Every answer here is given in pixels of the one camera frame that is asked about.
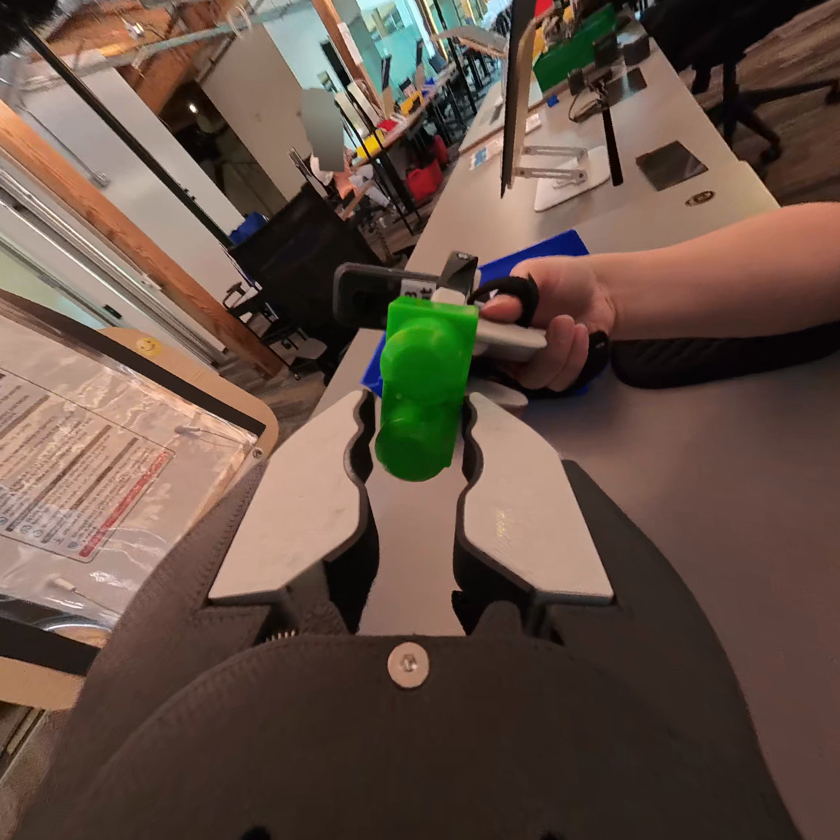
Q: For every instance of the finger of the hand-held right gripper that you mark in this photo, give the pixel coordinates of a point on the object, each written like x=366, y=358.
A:
x=502, y=397
x=449, y=297

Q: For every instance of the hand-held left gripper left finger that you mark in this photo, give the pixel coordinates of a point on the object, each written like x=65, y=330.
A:
x=295, y=518

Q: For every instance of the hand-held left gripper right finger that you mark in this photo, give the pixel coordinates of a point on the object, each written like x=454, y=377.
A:
x=531, y=525

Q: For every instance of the green toy brick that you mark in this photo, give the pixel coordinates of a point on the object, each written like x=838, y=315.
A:
x=426, y=380

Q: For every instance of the blue plastic bin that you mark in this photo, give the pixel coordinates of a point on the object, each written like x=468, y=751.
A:
x=544, y=253

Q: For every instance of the person's right forearm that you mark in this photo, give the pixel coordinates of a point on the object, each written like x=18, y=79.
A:
x=722, y=275

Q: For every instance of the person's right hand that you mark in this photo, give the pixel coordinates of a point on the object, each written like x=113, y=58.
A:
x=571, y=295

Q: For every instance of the black office chair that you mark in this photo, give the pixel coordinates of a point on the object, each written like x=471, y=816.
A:
x=295, y=262
x=709, y=39

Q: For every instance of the blue crate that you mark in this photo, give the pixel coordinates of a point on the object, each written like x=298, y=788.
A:
x=249, y=229

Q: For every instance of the white monitor stand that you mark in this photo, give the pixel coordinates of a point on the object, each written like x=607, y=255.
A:
x=564, y=190

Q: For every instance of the thin display panel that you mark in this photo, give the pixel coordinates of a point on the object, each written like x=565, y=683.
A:
x=518, y=98

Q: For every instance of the yellow smiley sticker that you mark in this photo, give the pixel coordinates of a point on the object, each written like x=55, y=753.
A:
x=148, y=347

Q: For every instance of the wooden pillar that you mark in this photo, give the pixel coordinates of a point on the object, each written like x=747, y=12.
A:
x=131, y=246

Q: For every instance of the black square pad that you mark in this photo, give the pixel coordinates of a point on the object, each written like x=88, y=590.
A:
x=669, y=164

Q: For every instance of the round desk grommet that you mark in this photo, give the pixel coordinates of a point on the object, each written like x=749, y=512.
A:
x=699, y=199

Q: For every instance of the framed instruction sheet stand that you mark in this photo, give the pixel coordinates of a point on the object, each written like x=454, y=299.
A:
x=39, y=646

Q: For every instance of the black floor lamp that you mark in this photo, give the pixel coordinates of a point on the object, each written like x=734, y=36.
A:
x=19, y=23

